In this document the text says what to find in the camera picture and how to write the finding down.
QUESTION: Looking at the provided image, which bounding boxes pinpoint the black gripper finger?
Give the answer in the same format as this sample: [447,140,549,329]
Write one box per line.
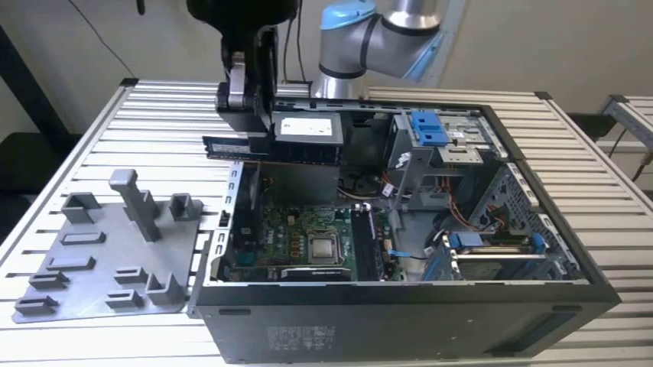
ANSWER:
[248,24,282,154]
[215,26,262,134]

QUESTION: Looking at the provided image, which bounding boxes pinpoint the RAM stick with blue label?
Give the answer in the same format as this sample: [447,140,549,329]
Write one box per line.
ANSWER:
[202,135,342,166]

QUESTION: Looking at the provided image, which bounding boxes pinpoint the black installed RAM stick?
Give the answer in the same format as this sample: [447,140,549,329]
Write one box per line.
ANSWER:
[350,203,382,282]

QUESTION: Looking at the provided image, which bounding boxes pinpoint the metal slat table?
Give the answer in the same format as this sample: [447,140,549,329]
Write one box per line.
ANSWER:
[0,78,653,367]

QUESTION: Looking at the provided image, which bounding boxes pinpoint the grey power supply unit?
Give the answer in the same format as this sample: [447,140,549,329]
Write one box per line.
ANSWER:
[258,112,343,204]

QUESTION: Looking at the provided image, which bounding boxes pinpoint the black case fan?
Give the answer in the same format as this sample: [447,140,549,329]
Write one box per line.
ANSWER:
[339,171,385,196]

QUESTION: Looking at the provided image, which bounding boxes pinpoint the green motherboard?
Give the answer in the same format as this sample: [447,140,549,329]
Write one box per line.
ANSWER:
[223,204,405,283]

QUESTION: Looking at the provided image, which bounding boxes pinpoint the blue drive carrier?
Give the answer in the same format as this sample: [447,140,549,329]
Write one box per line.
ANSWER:
[409,109,449,148]

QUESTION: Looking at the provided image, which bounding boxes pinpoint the silver CPU in socket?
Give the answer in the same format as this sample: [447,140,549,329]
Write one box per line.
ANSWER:
[310,237,339,260]

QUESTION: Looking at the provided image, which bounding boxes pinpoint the metal optical drive bay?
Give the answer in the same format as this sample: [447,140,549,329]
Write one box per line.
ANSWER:
[437,114,486,166]

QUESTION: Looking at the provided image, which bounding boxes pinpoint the black graphics card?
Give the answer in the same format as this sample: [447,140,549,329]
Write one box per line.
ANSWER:
[278,267,354,283]

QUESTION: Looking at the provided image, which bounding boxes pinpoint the grey plastic parts rack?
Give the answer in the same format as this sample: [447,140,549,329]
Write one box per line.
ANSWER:
[11,168,206,325]

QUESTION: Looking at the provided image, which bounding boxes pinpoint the black open PC case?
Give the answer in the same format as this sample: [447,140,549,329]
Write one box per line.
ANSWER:
[186,94,622,364]

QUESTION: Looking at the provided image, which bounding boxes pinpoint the metal disk cage, blue clips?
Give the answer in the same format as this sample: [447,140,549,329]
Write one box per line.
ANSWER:
[425,230,569,283]

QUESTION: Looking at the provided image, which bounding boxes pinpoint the small metal side table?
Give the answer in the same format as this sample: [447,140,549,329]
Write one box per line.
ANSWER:
[594,94,653,156]

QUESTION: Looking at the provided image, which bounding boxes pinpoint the black camera cable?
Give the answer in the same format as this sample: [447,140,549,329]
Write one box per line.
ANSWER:
[282,17,309,82]

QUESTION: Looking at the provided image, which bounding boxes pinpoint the thin wall wire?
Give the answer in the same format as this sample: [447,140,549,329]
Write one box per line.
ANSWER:
[66,0,138,80]

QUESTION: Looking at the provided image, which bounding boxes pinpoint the black slanted post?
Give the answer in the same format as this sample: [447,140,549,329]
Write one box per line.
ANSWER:
[0,24,71,145]

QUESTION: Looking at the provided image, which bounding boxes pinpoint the orange SATA wire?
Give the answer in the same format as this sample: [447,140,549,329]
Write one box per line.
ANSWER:
[442,174,485,232]

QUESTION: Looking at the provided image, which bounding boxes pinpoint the black hanging cable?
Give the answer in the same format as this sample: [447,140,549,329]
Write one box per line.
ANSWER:
[630,151,653,181]

